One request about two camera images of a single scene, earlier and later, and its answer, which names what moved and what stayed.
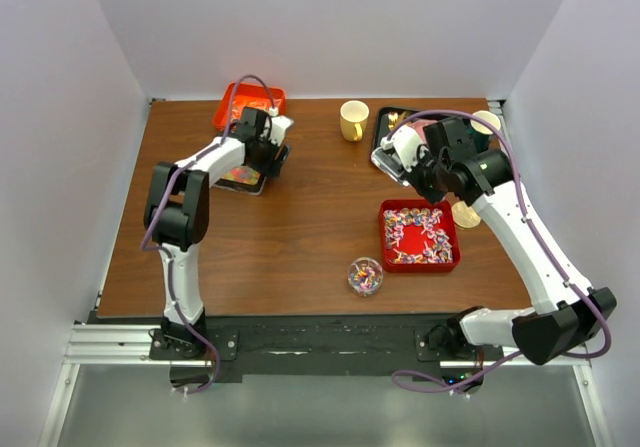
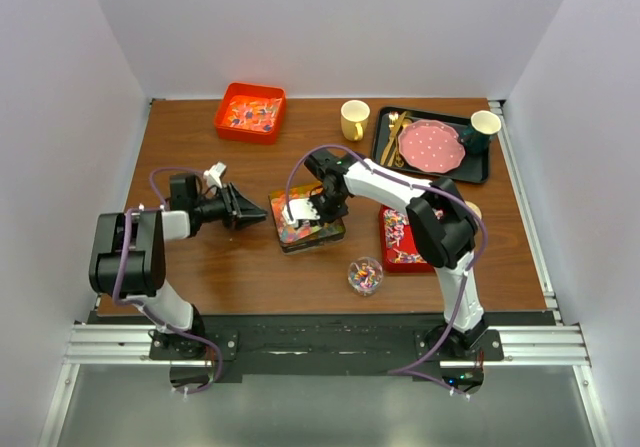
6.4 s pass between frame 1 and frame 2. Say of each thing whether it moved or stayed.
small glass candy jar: stayed
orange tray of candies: stayed
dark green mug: stayed
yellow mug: stayed
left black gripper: moved
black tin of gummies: moved
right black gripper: moved
